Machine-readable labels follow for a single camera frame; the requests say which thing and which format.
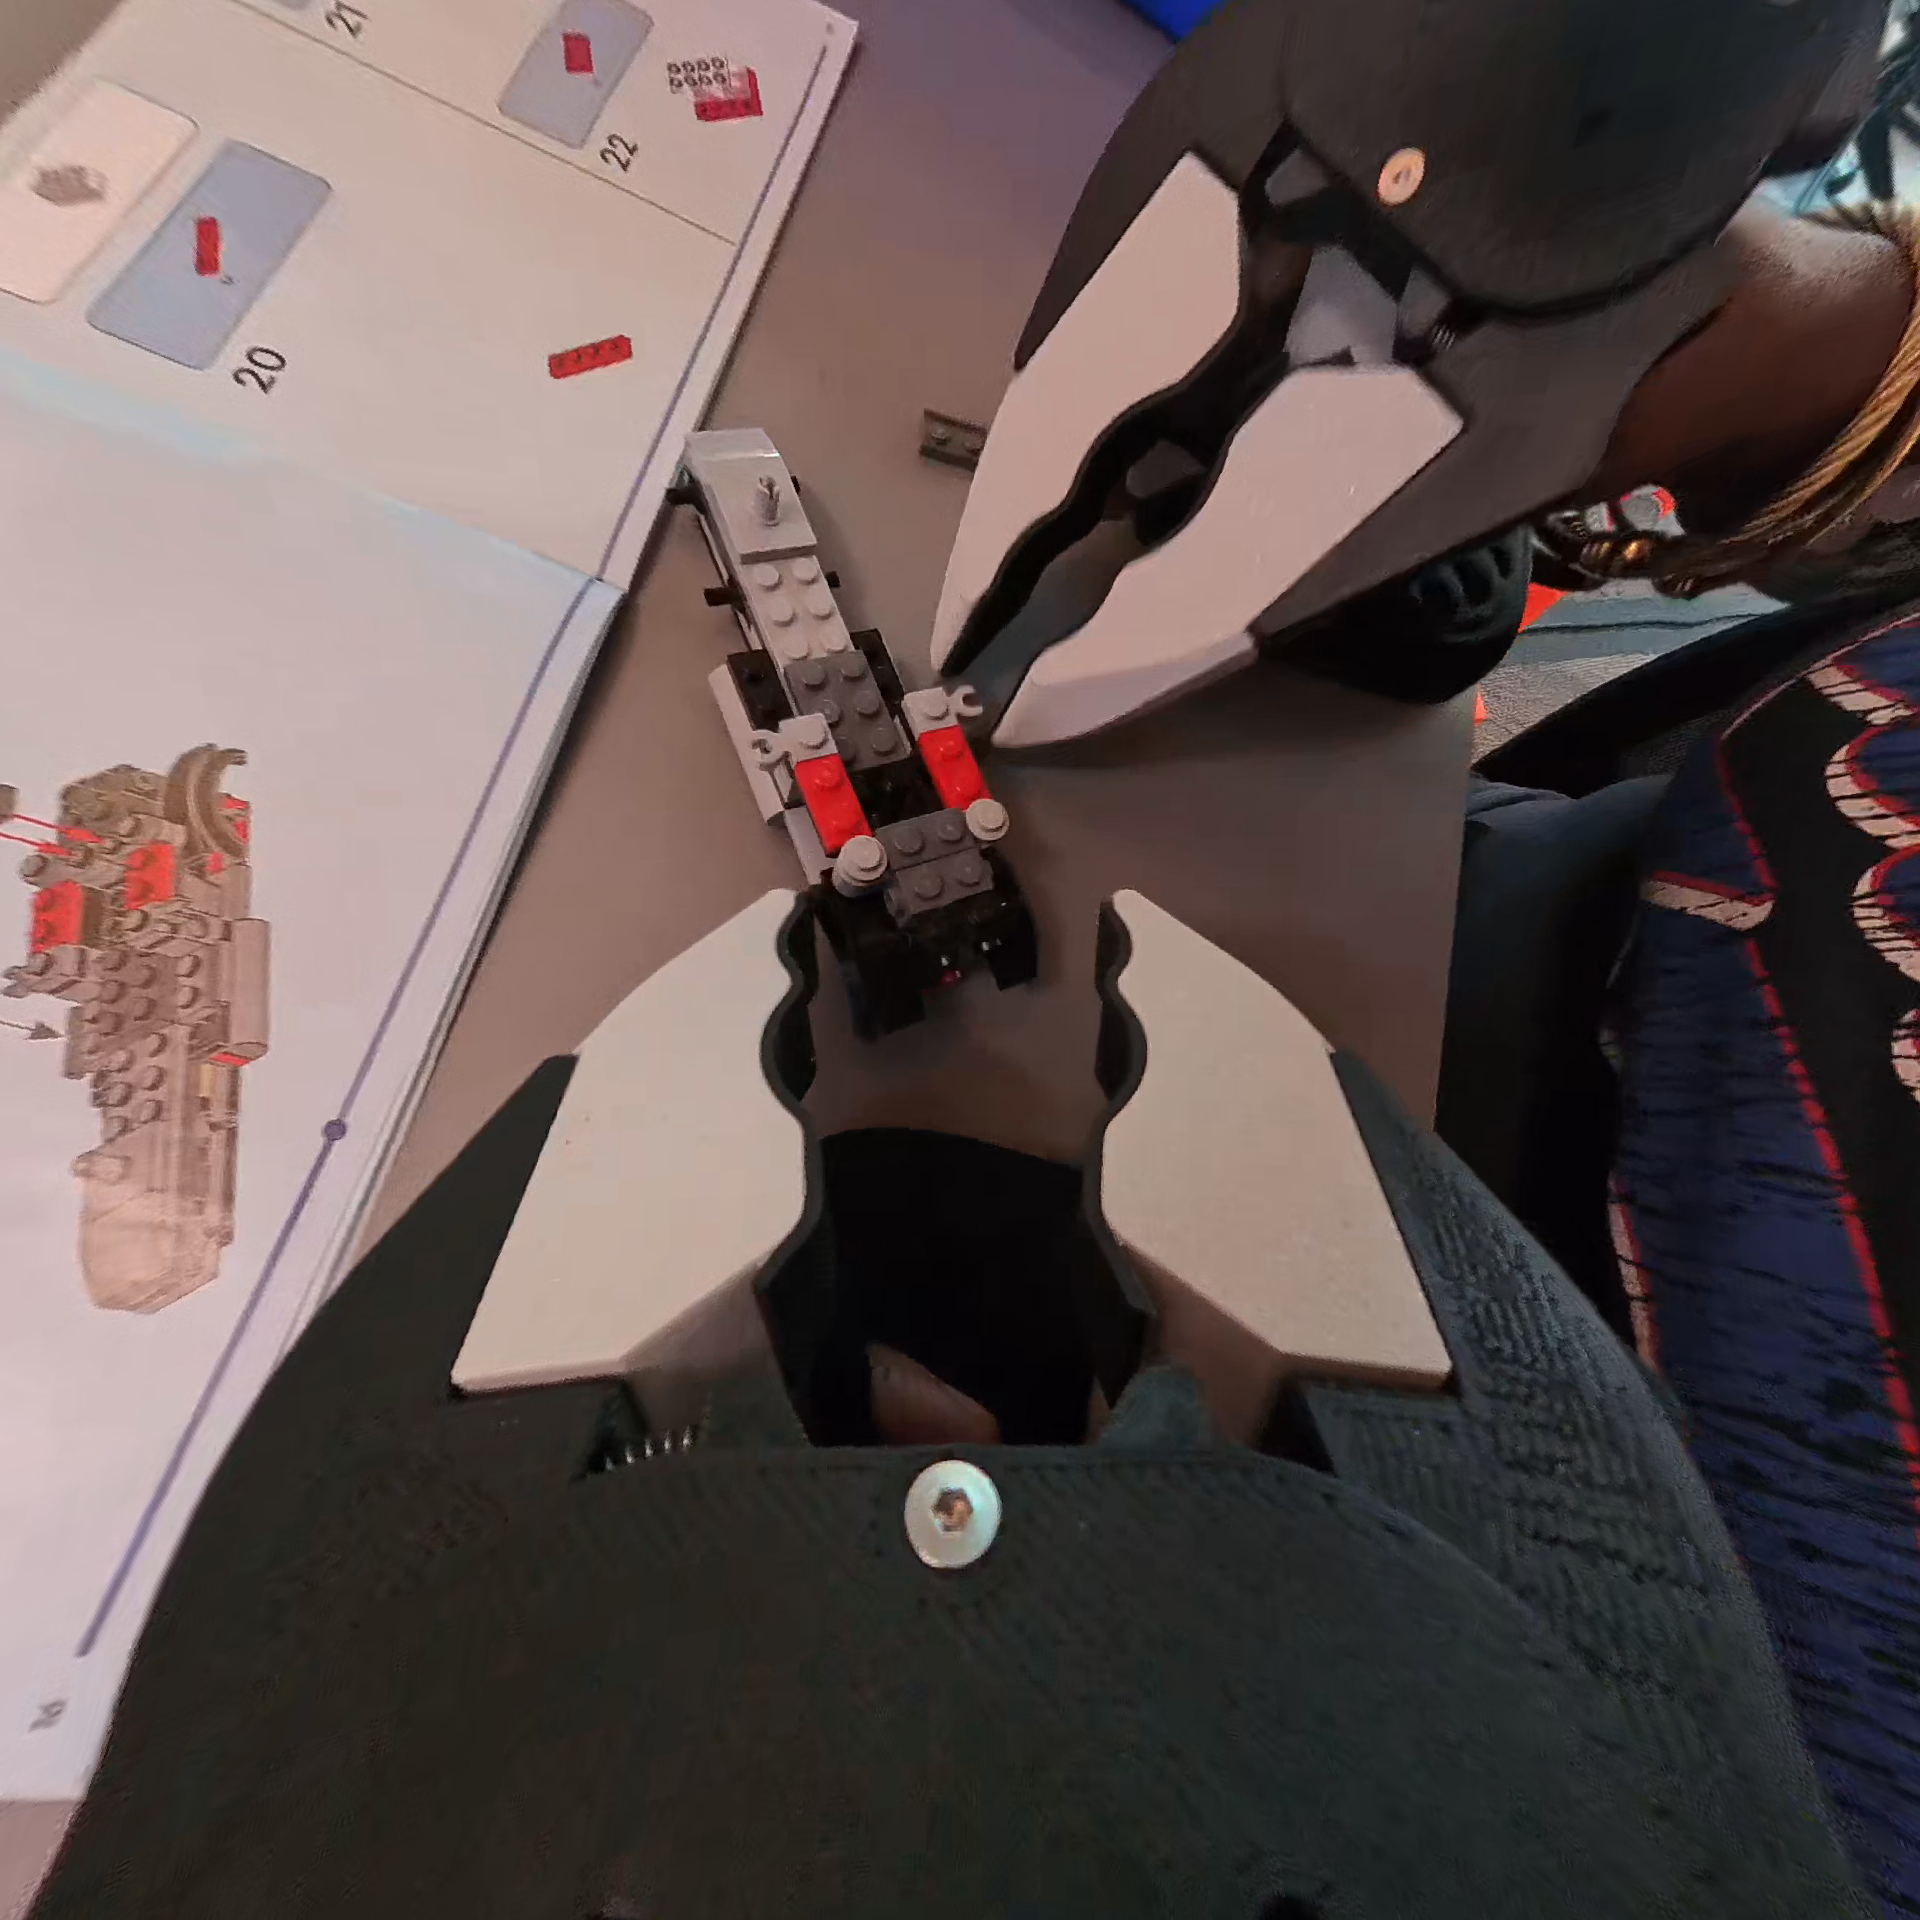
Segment grey desk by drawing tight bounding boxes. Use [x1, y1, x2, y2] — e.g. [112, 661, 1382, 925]
[0, 0, 1480, 1920]

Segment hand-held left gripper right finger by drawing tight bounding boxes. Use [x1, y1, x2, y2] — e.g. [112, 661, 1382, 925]
[1083, 884, 1457, 1397]

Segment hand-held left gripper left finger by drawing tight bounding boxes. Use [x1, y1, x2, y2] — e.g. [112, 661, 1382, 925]
[449, 884, 827, 1444]

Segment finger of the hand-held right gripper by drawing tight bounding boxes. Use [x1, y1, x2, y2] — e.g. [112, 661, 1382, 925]
[990, 357, 1468, 752]
[931, 147, 1260, 677]

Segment person's dark pants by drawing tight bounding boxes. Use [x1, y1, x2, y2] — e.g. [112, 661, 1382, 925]
[1440, 598, 1712, 1354]

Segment grey red toy brick vehicle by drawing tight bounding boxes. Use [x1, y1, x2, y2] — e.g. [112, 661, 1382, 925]
[667, 428, 1046, 1041]

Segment person's left hand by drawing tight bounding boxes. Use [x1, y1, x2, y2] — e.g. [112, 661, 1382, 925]
[871, 1342, 1004, 1444]

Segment gold rope bracelet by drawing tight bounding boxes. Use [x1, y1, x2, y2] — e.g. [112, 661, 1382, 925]
[1559, 225, 1920, 595]

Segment person's navy printed shirt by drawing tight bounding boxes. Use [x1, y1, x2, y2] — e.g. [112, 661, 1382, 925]
[1606, 598, 1920, 1920]

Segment person's right hand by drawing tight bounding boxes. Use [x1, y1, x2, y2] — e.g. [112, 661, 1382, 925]
[1536, 211, 1920, 587]

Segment orange traffic cone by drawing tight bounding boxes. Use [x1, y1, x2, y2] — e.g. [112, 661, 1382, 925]
[1470, 576, 1568, 722]

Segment open instruction booklet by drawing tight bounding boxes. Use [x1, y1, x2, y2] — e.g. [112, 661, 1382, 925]
[0, 0, 860, 1802]

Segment black chair armrest pad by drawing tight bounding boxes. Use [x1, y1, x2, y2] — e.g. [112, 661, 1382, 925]
[1306, 533, 1536, 707]

